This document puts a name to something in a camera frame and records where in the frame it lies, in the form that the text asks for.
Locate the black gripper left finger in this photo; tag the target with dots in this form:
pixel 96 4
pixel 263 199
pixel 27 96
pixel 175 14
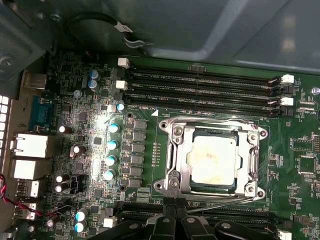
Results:
pixel 169 212

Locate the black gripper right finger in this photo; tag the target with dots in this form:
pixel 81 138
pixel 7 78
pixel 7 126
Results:
pixel 182 212

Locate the silver CPU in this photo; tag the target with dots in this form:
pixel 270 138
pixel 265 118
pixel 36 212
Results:
pixel 215 160

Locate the metal socket cover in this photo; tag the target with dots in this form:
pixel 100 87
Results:
pixel 244 165

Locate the CPU socket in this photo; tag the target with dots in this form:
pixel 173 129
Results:
pixel 174 182

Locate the grey square inductor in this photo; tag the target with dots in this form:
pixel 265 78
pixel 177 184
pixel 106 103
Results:
pixel 135 183
pixel 138 148
pixel 137 159
pixel 139 136
pixel 140 125
pixel 136 171

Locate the blue top capacitor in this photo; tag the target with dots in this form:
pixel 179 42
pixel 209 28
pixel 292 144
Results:
pixel 110 160
pixel 81 215
pixel 94 74
pixel 120 107
pixel 93 83
pixel 109 174
pixel 113 128
pixel 112 144
pixel 79 227

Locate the black fan header connector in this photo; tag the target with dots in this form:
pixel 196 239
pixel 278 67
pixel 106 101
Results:
pixel 75 183

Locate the green motherboard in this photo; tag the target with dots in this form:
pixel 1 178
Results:
pixel 277 180

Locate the silver top capacitor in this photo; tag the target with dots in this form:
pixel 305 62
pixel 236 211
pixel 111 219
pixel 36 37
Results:
pixel 76 149
pixel 62 129
pixel 59 188
pixel 59 178

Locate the silver rear port block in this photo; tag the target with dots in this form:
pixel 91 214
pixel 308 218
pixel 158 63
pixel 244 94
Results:
pixel 28 188
pixel 31 145
pixel 25 211
pixel 27 169

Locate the blue serial port connector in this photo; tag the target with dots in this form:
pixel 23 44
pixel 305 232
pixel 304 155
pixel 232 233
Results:
pixel 41 113

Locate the grey rear port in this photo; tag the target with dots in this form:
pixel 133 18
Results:
pixel 35 81

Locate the black PC case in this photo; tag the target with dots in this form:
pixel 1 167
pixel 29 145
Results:
pixel 200 25

